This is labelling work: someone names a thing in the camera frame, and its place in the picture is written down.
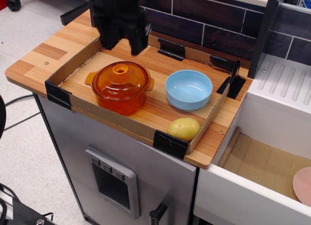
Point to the black caster wheel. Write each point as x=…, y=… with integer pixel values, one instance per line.
x=14, y=5

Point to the yellow toy potato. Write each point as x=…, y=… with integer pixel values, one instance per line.
x=184, y=128

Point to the black vertical post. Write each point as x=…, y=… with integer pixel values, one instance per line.
x=263, y=32

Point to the cardboard fence with black tape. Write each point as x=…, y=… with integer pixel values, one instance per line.
x=84, y=55

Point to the light blue bowl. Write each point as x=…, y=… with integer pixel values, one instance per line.
x=188, y=89

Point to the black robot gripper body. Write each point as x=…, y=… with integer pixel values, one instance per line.
x=125, y=13

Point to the white toy sink unit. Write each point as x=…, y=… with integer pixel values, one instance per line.
x=250, y=181

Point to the black metal stand base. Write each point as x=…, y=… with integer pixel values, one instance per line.
x=69, y=16

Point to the grey dispenser panel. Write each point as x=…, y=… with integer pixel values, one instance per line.
x=117, y=184

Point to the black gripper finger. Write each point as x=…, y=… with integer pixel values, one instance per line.
x=138, y=39
x=110, y=35

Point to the orange transparent plastic pot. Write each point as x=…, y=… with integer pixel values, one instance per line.
x=123, y=107

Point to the black cabinet door handle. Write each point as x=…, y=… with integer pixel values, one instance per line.
x=156, y=215

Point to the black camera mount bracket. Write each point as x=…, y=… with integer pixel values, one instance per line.
x=14, y=212

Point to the pink plate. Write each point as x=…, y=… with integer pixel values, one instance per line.
x=302, y=185

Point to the orange transparent pot lid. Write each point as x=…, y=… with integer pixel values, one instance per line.
x=121, y=81

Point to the grey toy kitchen cabinet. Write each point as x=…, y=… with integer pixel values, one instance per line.
x=162, y=178

